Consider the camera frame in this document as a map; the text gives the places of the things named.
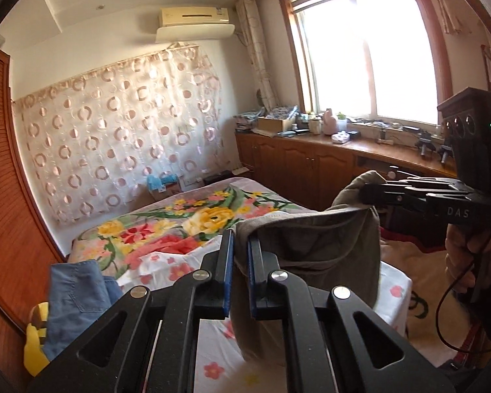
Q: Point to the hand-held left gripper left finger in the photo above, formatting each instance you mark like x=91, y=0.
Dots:
x=228, y=278

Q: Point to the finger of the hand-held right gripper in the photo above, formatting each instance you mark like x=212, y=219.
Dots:
x=388, y=196
x=433, y=184

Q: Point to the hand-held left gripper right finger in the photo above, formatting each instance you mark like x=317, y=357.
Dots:
x=253, y=282

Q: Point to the grey-green pants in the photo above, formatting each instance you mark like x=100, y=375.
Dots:
x=323, y=249

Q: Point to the person's right hand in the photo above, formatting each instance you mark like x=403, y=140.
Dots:
x=460, y=258

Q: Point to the small black tripod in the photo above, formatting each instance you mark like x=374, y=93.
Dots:
x=425, y=143
x=446, y=149

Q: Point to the strawberry flower print bed sheet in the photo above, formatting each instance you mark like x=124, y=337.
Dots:
x=180, y=266

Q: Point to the small black box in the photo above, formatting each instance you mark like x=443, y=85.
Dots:
x=354, y=135

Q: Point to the white tissue pack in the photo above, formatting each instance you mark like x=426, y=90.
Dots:
x=339, y=137

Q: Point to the beige rug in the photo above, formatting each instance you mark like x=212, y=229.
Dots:
x=429, y=266

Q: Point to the floral blanket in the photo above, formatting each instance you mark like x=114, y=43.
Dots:
x=167, y=221

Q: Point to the small green plant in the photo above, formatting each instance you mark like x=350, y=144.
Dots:
x=341, y=116

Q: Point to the wooden cabinet counter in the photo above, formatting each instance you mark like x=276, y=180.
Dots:
x=294, y=163

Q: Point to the flat black device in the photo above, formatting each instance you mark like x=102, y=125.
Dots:
x=217, y=178

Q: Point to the white jar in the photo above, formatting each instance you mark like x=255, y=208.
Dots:
x=314, y=125

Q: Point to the small printed cardboard box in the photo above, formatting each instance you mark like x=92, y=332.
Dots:
x=170, y=192

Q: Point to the white power strip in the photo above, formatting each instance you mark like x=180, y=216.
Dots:
x=240, y=170

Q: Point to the blue plastic bag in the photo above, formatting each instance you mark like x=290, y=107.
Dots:
x=161, y=182

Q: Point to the open brown cardboard box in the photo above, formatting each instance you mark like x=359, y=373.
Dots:
x=272, y=124

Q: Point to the wooden-framed window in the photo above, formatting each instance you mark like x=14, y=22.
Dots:
x=368, y=57

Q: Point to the folded blue jeans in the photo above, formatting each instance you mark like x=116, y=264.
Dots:
x=80, y=307

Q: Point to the circle-patterned sheer curtain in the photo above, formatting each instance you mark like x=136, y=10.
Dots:
x=114, y=131

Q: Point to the yellow plush toy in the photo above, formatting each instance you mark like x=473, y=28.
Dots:
x=34, y=348

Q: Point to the wooden louvred wardrobe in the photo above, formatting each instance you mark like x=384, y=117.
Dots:
x=12, y=213

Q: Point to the white air conditioner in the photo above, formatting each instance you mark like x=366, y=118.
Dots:
x=192, y=16

